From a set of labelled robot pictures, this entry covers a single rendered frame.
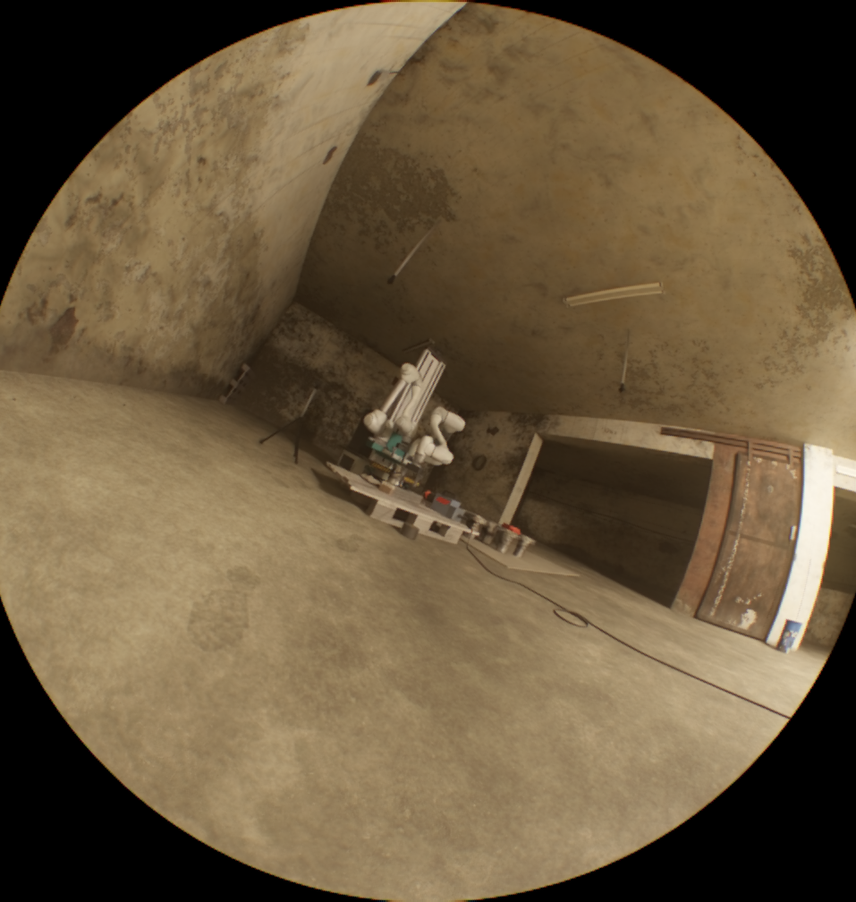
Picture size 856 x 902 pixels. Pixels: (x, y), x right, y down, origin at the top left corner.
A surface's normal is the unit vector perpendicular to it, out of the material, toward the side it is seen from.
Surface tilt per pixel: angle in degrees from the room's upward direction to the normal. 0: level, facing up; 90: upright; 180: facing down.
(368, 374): 90
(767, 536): 90
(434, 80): 180
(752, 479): 90
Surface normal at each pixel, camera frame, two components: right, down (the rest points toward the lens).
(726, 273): -0.42, 0.90
